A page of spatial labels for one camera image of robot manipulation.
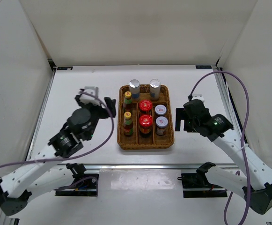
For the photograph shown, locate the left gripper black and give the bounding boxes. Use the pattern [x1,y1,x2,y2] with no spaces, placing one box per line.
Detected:
[75,96,116,141]

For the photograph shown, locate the white-lid spice jar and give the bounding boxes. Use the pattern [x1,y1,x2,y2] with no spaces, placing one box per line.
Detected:
[155,116,168,135]
[154,105,167,117]

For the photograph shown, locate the yellow-cap sauce bottle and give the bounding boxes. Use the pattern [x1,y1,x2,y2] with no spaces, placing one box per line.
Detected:
[123,112,133,136]
[123,91,132,112]

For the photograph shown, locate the red-lid chili jar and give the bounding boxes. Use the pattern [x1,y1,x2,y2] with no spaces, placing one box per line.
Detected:
[139,100,152,117]
[139,115,153,137]

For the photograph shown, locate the blue-label pellet jar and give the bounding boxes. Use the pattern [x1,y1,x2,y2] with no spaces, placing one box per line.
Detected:
[149,79,161,101]
[129,79,140,101]

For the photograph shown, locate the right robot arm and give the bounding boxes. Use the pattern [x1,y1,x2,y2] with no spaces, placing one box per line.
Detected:
[175,99,272,215]

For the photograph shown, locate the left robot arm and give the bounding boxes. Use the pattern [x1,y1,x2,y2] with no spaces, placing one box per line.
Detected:
[0,92,116,216]

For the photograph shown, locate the wicker basket tray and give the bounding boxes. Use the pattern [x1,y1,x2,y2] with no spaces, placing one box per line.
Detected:
[117,85,175,150]

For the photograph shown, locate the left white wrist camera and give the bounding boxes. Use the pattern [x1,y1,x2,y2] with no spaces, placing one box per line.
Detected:
[79,86,100,105]

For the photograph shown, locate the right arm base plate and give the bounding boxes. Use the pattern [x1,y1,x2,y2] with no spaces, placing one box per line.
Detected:
[177,171,228,199]

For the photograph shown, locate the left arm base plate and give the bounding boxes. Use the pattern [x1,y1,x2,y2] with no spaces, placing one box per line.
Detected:
[55,163,99,197]

